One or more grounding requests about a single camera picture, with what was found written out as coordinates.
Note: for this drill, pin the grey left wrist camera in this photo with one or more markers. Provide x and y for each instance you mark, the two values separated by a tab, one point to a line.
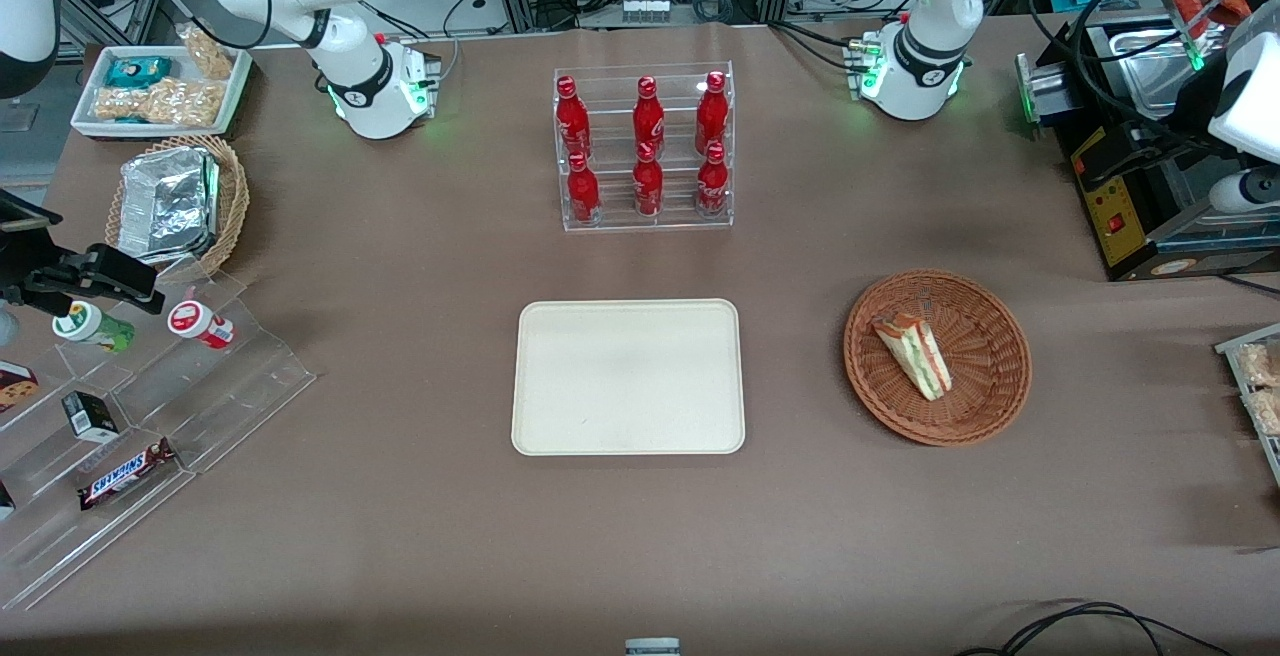
1238	194

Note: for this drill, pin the clear bag of snacks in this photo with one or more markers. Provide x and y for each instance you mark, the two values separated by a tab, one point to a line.
1260	366
1268	412

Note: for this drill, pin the silver metal block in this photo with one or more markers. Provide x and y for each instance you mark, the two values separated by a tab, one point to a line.
1042	86

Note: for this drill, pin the small clear peanut snack bag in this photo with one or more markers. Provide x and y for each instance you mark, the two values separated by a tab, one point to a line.
208	54

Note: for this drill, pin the Snickers chocolate bar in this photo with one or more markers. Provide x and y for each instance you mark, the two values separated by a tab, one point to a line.
125	474

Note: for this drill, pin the clear acrylic stepped shelf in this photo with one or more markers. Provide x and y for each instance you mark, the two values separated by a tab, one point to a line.
235	396

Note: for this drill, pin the black machine with yellow panel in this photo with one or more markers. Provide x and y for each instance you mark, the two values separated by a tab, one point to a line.
1115	211

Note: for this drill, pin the green yogurt cup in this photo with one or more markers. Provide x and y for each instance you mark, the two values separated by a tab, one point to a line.
92	326

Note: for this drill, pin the clear acrylic bottle rack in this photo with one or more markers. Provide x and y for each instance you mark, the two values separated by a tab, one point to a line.
610	221

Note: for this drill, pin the teal snack packet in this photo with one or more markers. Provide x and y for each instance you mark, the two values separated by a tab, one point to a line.
138	70

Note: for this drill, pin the silver foil container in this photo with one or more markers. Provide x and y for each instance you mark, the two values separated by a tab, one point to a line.
165	206

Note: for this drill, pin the triangle sandwich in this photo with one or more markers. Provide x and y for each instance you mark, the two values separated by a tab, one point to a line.
915	351

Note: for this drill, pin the cream plastic serving tray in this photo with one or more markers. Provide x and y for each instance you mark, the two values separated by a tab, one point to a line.
628	376

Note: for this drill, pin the small black carton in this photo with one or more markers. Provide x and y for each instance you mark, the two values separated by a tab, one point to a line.
90	418

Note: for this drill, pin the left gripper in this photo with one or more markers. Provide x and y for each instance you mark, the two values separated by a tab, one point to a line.
1160	149

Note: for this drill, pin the white rectangular snack tray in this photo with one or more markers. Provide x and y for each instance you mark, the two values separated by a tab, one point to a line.
232	96

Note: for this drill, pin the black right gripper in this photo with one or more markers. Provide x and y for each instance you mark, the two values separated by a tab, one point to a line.
18	258

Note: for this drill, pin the large clear peanut snack bag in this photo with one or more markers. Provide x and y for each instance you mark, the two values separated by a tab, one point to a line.
165	104

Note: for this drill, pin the light tan wicker basket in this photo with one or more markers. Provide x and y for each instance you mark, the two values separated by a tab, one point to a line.
232	201

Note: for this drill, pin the red cola bottle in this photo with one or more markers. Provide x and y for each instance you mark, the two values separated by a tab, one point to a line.
711	114
583	194
648	188
712	186
648	116
573	121

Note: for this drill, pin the brown cookie box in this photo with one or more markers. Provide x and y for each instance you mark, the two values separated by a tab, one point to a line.
15	386

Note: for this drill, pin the steel food pan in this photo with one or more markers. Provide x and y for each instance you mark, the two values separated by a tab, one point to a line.
1160	48

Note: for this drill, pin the brown round wicker basket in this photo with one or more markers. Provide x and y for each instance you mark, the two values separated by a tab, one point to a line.
985	376

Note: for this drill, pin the red lid yogurt cup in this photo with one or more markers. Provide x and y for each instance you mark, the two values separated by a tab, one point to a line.
198	322

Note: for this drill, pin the grey box at table edge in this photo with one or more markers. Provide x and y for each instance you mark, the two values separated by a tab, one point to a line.
652	648

